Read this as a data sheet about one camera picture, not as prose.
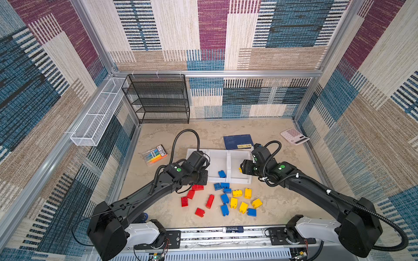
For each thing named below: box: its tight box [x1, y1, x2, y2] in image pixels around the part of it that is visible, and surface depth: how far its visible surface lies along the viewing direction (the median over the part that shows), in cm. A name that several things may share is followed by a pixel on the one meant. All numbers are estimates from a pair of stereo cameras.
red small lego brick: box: [187, 189, 196, 200], surface depth 88 cm
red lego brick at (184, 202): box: [181, 196, 189, 208], surface depth 86 cm
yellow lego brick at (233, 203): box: [230, 197, 238, 209], surface depth 83 cm
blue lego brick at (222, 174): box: [217, 169, 227, 178], surface depth 94 cm
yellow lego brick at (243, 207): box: [238, 201, 249, 215], surface depth 82 cm
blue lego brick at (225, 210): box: [220, 204, 230, 217], surface depth 81 cm
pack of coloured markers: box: [142, 144, 169, 166], surface depth 103 cm
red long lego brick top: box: [191, 184, 205, 191], surface depth 89 cm
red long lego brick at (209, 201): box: [205, 194, 215, 210], surface depth 85 cm
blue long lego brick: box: [220, 182, 230, 189], surface depth 89 cm
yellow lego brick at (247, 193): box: [244, 188, 252, 200], surface depth 86 cm
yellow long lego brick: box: [232, 189, 243, 198], surface depth 87 cm
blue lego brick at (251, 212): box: [246, 207, 257, 217], surface depth 82 cm
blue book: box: [223, 134, 254, 150], surface depth 110 cm
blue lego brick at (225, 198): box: [220, 193, 230, 205], surface depth 85 cm
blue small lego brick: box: [223, 188, 232, 195], surface depth 89 cm
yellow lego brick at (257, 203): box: [251, 198, 263, 210], surface depth 84 cm
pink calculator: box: [279, 127, 311, 146], surface depth 110 cm
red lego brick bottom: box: [194, 207, 206, 218], surface depth 83 cm
